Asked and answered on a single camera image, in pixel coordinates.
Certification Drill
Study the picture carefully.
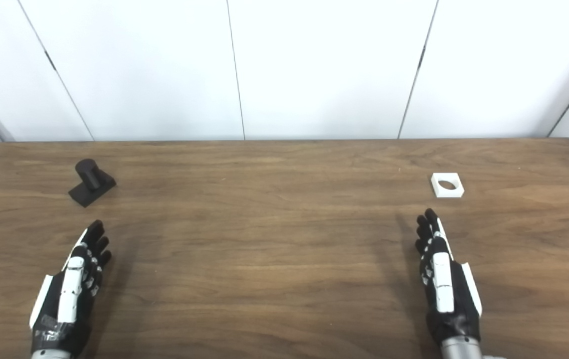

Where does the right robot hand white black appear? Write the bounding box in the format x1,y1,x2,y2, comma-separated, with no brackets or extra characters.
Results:
415,208,483,345

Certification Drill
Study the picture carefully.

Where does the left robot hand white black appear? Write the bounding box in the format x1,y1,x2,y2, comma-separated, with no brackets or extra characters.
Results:
30,219,113,357

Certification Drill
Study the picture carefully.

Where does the white square piece with hole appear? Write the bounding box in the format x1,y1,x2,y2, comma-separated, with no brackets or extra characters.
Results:
430,173,465,198

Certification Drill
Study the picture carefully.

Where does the black peg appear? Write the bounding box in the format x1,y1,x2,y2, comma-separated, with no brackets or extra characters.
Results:
68,159,117,208

